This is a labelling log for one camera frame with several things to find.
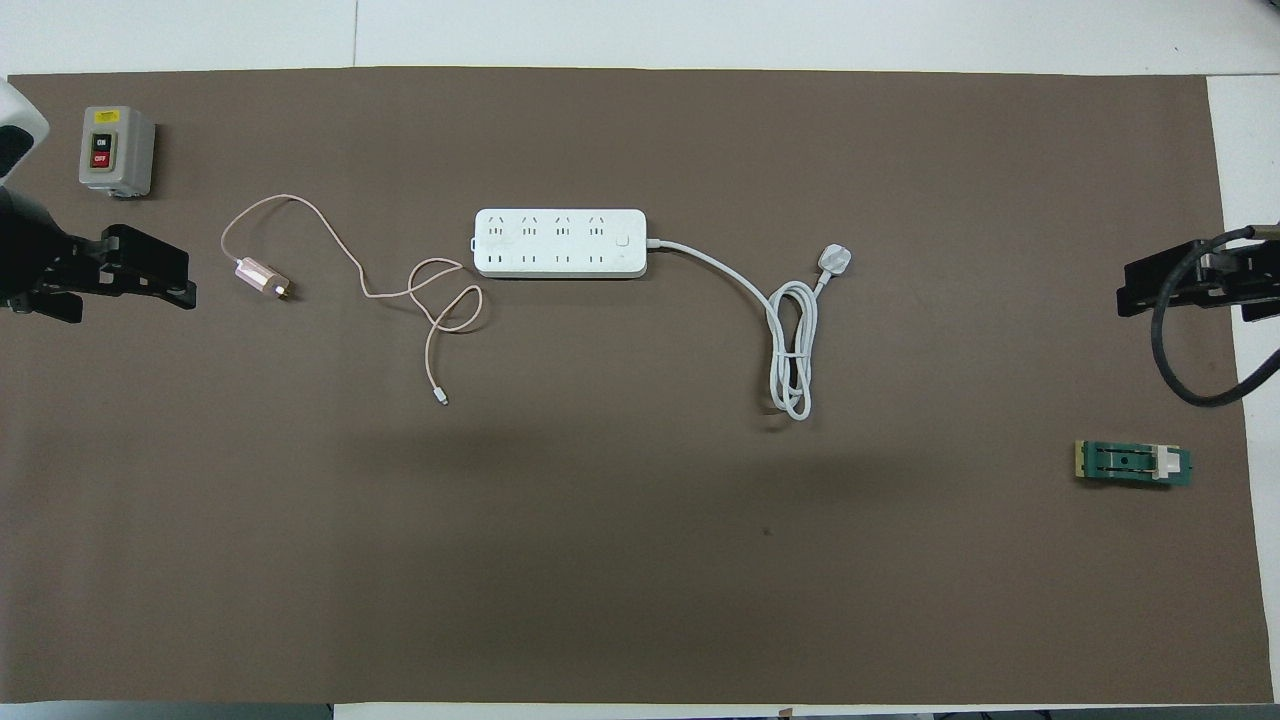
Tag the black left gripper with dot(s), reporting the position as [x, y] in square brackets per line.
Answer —
[140, 265]

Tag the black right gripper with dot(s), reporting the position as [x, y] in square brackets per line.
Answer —
[1135, 285]

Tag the pink charger plug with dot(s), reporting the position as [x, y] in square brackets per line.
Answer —
[258, 276]

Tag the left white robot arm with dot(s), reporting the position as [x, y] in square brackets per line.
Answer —
[20, 240]

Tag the green circuit board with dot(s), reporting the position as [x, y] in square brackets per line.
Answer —
[1125, 463]

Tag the brown table mat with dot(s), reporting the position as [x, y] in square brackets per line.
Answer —
[600, 550]

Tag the grey on-off switch box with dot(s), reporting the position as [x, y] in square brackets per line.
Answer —
[125, 150]

